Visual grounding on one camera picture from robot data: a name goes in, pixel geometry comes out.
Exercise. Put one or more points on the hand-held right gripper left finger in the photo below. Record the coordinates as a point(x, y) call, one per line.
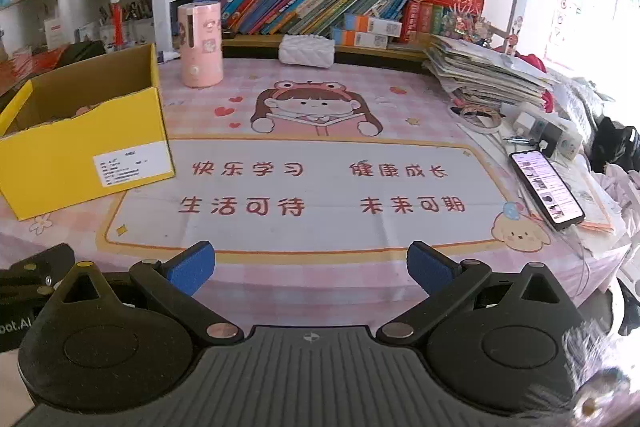
point(192, 264)

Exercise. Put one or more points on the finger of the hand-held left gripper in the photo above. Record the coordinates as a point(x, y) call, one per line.
point(25, 292)
point(42, 264)

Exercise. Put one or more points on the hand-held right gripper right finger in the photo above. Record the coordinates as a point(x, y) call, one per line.
point(430, 268)

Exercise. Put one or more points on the yellow cardboard box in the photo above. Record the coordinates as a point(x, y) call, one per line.
point(75, 157)

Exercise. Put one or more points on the black smartphone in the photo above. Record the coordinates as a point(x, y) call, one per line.
point(547, 189)

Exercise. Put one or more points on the pink printed tablecloth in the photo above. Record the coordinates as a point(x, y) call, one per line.
point(325, 117)

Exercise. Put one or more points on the white power strip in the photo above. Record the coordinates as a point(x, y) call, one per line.
point(550, 127)

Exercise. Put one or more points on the red printed packet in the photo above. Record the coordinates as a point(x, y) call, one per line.
point(30, 64)

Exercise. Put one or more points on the pale pink cloth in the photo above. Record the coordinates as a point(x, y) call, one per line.
point(617, 192)

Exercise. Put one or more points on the stack of papers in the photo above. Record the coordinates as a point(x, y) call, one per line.
point(485, 72)

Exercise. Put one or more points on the pink cylindrical humidifier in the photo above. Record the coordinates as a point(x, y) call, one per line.
point(201, 52)

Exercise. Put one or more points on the black printer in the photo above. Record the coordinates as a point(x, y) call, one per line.
point(82, 52)

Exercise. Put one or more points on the dark cloth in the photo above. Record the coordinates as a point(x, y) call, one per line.
point(617, 149)

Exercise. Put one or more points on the orange white carton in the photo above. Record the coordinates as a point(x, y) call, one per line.
point(374, 26)
point(361, 39)

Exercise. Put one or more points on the white quilted pouch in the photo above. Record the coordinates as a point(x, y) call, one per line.
point(306, 52)

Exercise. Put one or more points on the colourful paper ornament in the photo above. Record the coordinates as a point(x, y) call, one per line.
point(467, 26)

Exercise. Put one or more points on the pen holders with pens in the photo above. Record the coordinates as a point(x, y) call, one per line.
point(137, 24)

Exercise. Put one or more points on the red white stick toy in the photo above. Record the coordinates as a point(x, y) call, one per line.
point(116, 27)

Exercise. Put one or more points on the white side shelf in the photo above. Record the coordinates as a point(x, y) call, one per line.
point(70, 2)

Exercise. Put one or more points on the row of colourful books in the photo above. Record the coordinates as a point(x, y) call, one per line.
point(300, 2)

